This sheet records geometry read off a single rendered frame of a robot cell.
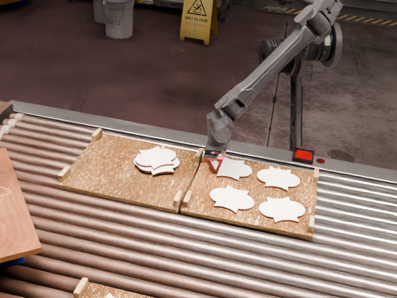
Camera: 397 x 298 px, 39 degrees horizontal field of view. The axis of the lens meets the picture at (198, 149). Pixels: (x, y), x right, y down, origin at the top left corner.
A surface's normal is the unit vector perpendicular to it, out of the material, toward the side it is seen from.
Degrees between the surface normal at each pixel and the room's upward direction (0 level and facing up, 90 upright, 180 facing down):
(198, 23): 78
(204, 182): 0
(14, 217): 0
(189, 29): 86
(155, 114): 0
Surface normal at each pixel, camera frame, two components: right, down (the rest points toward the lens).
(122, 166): 0.07, -0.84
